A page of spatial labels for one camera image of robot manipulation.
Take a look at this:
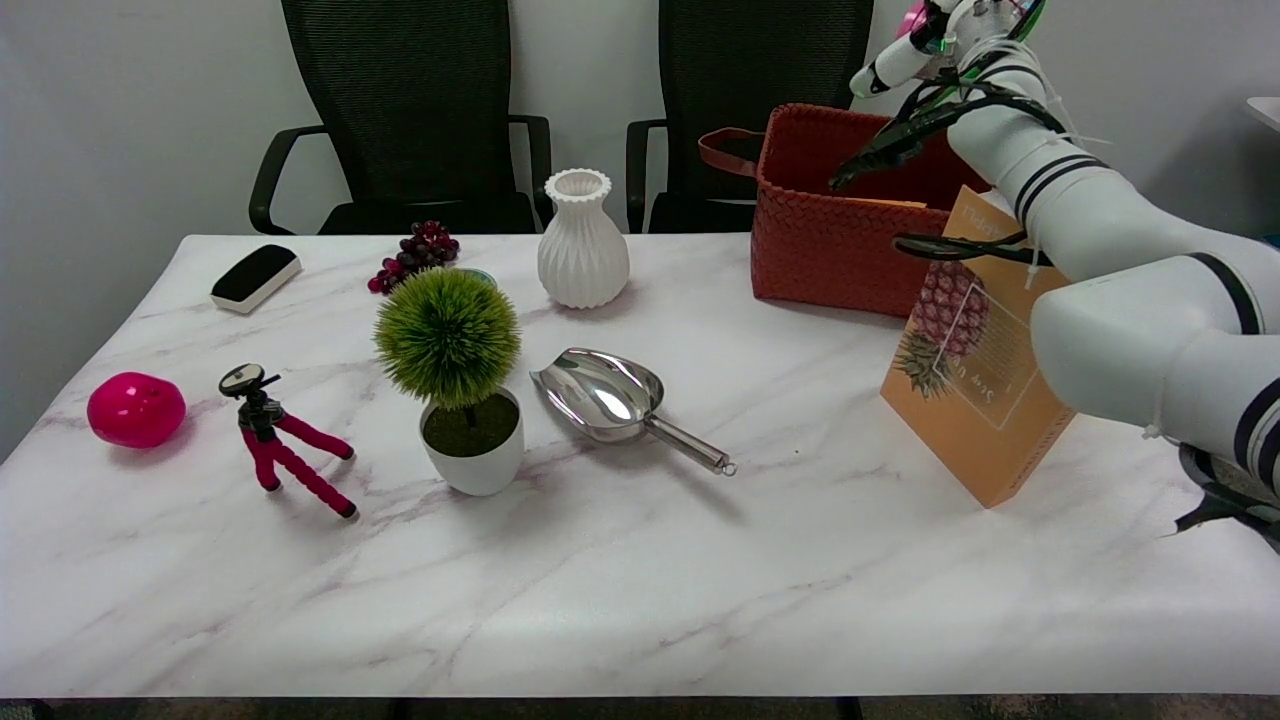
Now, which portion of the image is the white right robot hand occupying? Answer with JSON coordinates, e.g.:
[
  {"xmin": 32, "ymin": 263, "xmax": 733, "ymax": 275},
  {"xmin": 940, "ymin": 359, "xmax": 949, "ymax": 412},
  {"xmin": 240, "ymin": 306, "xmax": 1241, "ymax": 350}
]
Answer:
[{"xmin": 850, "ymin": 0, "xmax": 966, "ymax": 99}]

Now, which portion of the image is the red woven basket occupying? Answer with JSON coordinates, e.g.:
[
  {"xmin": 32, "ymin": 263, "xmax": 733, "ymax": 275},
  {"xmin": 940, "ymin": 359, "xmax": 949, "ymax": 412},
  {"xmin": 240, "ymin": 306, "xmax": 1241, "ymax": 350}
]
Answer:
[{"xmin": 698, "ymin": 103, "xmax": 1001, "ymax": 319}]

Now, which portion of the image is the black mesh office chair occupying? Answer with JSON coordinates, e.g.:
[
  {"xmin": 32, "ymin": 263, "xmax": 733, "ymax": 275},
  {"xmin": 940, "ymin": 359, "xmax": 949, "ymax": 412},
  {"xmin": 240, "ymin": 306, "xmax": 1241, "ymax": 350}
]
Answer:
[
  {"xmin": 626, "ymin": 0, "xmax": 876, "ymax": 234},
  {"xmin": 248, "ymin": 0, "xmax": 553, "ymax": 236}
]

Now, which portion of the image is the orange pineapple book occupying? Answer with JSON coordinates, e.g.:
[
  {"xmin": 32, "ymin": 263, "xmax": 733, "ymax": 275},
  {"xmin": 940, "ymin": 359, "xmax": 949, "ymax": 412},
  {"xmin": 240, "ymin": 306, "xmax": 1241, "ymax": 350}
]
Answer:
[{"xmin": 880, "ymin": 185, "xmax": 1077, "ymax": 508}]

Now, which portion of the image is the white ribbed vase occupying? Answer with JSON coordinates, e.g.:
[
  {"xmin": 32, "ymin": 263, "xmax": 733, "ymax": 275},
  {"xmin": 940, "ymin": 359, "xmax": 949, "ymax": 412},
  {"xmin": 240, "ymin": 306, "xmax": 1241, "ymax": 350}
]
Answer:
[{"xmin": 537, "ymin": 168, "xmax": 632, "ymax": 310}]

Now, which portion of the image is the silver metal scoop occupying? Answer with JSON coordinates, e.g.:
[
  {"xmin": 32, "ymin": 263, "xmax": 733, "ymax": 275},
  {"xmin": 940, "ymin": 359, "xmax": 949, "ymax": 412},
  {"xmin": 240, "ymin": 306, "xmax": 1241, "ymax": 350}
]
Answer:
[{"xmin": 529, "ymin": 347, "xmax": 739, "ymax": 477}]

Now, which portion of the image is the purple grape bunch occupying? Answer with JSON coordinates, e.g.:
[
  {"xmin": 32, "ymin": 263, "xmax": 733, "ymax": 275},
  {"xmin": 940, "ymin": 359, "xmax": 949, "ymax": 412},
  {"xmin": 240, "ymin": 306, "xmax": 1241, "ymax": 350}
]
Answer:
[{"xmin": 367, "ymin": 220, "xmax": 462, "ymax": 295}]

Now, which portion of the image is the green ball plant white pot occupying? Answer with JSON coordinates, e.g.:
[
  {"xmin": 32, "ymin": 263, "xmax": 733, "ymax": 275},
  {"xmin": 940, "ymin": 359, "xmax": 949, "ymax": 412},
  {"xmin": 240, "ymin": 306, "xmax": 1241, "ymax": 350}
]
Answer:
[{"xmin": 373, "ymin": 267, "xmax": 527, "ymax": 498}]

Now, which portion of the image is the black white board eraser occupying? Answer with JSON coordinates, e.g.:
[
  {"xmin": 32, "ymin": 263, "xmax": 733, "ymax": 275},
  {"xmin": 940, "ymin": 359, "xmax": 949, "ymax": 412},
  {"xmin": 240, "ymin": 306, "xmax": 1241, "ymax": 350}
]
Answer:
[{"xmin": 210, "ymin": 244, "xmax": 303, "ymax": 315}]

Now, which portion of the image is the red flexible mini tripod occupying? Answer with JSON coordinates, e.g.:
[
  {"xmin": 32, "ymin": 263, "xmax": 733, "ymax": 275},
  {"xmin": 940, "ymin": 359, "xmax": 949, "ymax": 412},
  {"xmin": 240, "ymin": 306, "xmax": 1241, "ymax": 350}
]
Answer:
[{"xmin": 218, "ymin": 363, "xmax": 359, "ymax": 521}]

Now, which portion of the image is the magenta round ball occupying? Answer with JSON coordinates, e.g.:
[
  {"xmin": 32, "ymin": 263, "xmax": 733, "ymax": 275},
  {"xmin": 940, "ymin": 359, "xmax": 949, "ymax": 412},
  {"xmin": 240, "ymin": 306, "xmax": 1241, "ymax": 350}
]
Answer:
[{"xmin": 86, "ymin": 371, "xmax": 188, "ymax": 450}]

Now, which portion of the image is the green black cable bundle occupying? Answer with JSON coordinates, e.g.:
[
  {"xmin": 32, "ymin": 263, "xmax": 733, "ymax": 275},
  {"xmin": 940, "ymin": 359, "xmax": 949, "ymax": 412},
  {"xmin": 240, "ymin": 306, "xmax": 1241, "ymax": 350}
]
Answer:
[{"xmin": 828, "ymin": 0, "xmax": 1066, "ymax": 192}]

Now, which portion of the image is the black loop cable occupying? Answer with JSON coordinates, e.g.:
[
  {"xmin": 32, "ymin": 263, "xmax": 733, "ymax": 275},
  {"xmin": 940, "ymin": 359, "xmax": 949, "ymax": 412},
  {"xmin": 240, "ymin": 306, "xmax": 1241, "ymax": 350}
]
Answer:
[{"xmin": 892, "ymin": 232, "xmax": 1280, "ymax": 553}]

